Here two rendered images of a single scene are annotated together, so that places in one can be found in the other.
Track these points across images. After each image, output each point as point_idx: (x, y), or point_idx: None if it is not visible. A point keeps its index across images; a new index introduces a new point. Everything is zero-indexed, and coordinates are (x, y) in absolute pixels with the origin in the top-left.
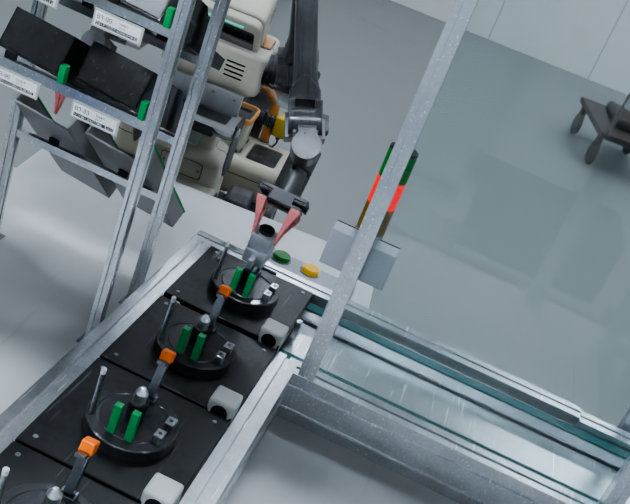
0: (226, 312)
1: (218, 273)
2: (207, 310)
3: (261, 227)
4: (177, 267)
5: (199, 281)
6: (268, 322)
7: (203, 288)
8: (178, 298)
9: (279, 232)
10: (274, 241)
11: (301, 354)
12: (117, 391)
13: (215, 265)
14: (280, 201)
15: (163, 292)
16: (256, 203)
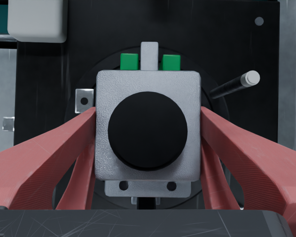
0: (149, 24)
1: (215, 88)
2: (184, 2)
3: (176, 109)
4: (295, 138)
5: (238, 93)
6: (52, 11)
7: (222, 73)
8: (248, 0)
9: (79, 121)
10: (95, 109)
11: (2, 96)
12: None
13: (236, 185)
14: (136, 215)
15: (279, 16)
16: None
